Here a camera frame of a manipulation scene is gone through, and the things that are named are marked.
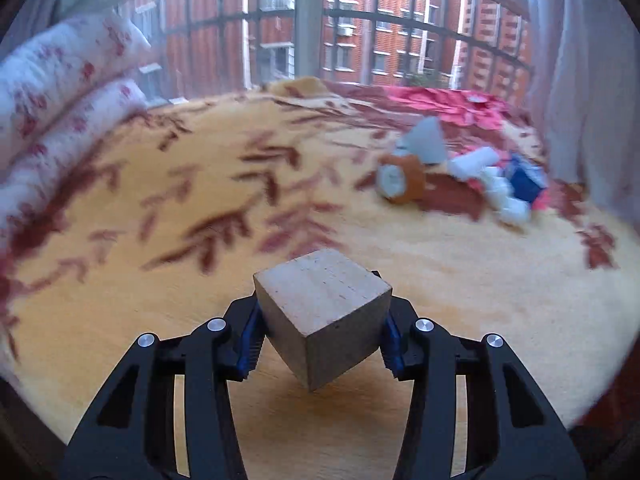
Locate wooden cube block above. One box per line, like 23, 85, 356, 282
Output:
252, 248, 393, 393

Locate grey window frame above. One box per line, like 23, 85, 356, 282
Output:
50, 0, 531, 106

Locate brown round clock toy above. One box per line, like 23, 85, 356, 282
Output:
375, 152, 427, 206

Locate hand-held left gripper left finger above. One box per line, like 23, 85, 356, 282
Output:
60, 296, 266, 480

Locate metal window security bars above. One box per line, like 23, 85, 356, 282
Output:
120, 0, 533, 96

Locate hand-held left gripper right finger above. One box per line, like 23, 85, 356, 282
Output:
381, 296, 586, 480

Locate blue white box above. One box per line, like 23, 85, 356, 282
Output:
505, 154, 548, 206

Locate rolled white floral quilt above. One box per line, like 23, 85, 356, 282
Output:
0, 10, 153, 196

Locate white small blocks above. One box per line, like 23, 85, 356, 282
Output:
480, 165, 531, 226

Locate yellow floral plush blanket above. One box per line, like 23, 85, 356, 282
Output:
0, 77, 638, 461

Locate pale grey plastic piece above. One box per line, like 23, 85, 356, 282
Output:
402, 117, 448, 166

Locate white curtain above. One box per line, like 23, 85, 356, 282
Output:
520, 0, 640, 236

